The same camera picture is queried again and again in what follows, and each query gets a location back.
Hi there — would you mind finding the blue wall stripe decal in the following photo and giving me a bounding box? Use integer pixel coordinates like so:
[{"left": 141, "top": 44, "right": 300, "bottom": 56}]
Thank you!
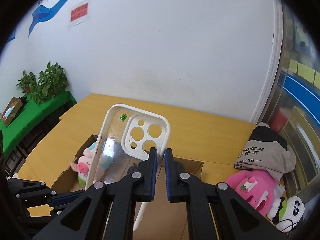
[{"left": 5, "top": 0, "right": 105, "bottom": 43}]

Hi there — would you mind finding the small potted green plant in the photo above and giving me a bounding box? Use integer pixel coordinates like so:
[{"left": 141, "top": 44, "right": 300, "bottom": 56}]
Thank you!
[{"left": 16, "top": 70, "right": 37, "bottom": 94}]

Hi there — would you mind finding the black cable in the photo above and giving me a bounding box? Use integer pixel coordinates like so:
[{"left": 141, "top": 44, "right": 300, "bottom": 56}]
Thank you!
[{"left": 271, "top": 219, "right": 298, "bottom": 233}]

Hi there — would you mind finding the cardboard tissue box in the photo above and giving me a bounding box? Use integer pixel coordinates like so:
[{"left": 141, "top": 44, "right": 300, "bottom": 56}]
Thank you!
[{"left": 1, "top": 97, "right": 25, "bottom": 127}]

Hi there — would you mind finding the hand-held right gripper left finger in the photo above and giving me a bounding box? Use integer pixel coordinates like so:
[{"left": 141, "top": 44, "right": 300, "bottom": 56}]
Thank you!
[{"left": 37, "top": 147, "right": 158, "bottom": 240}]

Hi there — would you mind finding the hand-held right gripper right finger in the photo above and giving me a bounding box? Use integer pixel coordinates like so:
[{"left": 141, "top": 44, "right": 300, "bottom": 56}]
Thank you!
[{"left": 165, "top": 148, "right": 290, "bottom": 240}]

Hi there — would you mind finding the white clear phone case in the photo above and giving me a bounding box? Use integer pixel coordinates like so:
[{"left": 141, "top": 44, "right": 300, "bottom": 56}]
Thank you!
[{"left": 84, "top": 103, "right": 171, "bottom": 232}]

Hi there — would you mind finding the red wall notice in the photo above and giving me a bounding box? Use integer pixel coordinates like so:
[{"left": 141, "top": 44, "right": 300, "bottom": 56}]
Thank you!
[{"left": 69, "top": 1, "right": 90, "bottom": 27}]

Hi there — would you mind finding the pink pig plush toy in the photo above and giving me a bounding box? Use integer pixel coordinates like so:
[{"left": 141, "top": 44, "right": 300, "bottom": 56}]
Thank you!
[{"left": 70, "top": 141, "right": 113, "bottom": 187}]

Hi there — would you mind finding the blue window banner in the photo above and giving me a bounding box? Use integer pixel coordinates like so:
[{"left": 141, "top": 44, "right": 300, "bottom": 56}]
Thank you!
[{"left": 284, "top": 74, "right": 320, "bottom": 128}]

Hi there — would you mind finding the large potted green plant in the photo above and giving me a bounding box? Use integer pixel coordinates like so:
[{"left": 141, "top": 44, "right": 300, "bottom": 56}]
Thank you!
[{"left": 31, "top": 61, "right": 68, "bottom": 104}]

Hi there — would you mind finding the row of yellow sticky notes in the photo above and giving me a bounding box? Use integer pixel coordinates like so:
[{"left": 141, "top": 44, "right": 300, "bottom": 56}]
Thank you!
[{"left": 290, "top": 60, "right": 320, "bottom": 88}]

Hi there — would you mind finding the brown cardboard box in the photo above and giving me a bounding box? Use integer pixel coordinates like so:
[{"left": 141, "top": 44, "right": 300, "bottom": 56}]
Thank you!
[{"left": 51, "top": 134, "right": 204, "bottom": 240}]

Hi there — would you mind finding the grey printed cloth bag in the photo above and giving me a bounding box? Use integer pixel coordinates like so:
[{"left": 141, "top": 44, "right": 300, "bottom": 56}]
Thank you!
[{"left": 234, "top": 122, "right": 297, "bottom": 180}]

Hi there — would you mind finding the green cloth side table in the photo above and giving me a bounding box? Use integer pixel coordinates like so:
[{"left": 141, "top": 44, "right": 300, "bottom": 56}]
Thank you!
[{"left": 0, "top": 90, "right": 77, "bottom": 160}]

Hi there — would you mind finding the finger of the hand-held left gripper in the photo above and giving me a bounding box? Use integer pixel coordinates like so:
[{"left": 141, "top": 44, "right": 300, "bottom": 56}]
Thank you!
[
  {"left": 19, "top": 204, "right": 67, "bottom": 222},
  {"left": 7, "top": 177, "right": 85, "bottom": 208}
]

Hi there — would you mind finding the panda plush toy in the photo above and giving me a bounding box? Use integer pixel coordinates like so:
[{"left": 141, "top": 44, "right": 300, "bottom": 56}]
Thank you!
[{"left": 266, "top": 196, "right": 305, "bottom": 232}]

